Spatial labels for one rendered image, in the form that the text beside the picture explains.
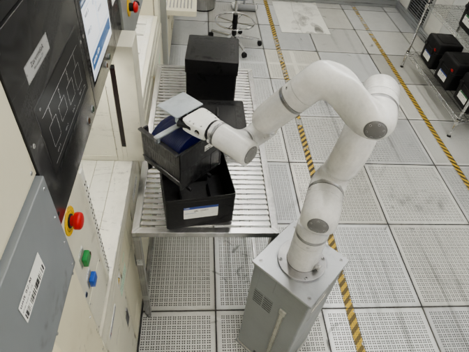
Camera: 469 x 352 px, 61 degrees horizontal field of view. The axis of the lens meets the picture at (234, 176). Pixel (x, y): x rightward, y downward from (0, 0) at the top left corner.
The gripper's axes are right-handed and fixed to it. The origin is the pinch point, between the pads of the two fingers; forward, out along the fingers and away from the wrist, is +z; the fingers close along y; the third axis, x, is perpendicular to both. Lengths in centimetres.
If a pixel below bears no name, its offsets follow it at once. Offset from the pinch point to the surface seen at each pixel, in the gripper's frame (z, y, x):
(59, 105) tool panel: -18, -48, 34
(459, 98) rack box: -46, 286, -103
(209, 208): -15.8, -0.9, -38.4
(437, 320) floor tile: -115, 87, -126
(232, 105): 25, 58, -39
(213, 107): 30, 49, -38
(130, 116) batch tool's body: 24.0, -4.8, -13.5
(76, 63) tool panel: -7, -37, 34
